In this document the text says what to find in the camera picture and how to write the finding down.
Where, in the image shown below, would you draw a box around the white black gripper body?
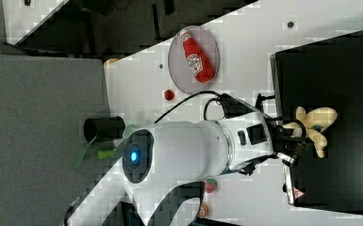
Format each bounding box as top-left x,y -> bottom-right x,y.
220,93 -> 306,175

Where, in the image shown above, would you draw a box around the yellow plush peeled banana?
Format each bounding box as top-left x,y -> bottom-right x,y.
295,106 -> 338,158

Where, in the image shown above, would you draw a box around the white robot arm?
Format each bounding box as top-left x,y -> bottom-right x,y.
63,93 -> 305,226

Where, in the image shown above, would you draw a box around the black toaster oven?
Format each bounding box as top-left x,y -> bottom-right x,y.
269,27 -> 363,215

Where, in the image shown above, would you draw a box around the red green plush strawberry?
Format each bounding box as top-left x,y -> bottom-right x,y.
205,177 -> 217,193

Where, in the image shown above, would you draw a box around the red plush ketchup bottle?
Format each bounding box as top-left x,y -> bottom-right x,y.
180,29 -> 215,83

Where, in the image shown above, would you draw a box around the orange plush toy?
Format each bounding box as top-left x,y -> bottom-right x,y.
198,202 -> 208,218

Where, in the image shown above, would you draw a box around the round grey plate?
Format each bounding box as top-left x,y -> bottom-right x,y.
168,25 -> 220,94

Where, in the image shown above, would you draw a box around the green plastic object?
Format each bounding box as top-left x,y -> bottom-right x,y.
72,124 -> 138,169

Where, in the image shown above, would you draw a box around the black cylinder cup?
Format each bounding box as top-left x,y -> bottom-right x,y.
83,117 -> 125,142

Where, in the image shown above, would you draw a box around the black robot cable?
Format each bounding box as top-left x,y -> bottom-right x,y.
153,90 -> 230,124

